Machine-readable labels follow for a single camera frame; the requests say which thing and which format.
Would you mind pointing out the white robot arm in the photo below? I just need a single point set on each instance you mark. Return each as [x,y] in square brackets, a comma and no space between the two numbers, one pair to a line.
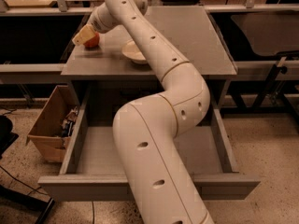
[144,130]

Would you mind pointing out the red apple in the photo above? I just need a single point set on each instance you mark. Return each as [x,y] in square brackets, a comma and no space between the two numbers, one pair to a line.
[93,42]

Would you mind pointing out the open grey top drawer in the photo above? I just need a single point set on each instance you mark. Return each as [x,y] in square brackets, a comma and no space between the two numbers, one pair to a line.
[92,170]

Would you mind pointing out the white paper bowl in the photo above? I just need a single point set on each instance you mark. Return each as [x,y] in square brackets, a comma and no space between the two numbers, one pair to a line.
[131,51]

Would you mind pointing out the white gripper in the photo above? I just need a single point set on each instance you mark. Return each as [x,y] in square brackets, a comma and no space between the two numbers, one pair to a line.
[97,24]

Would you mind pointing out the grey drawer cabinet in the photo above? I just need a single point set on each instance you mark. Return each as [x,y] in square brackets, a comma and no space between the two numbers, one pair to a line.
[181,48]

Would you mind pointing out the brown cardboard box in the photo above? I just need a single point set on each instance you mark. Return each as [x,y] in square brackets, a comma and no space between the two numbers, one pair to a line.
[46,133]

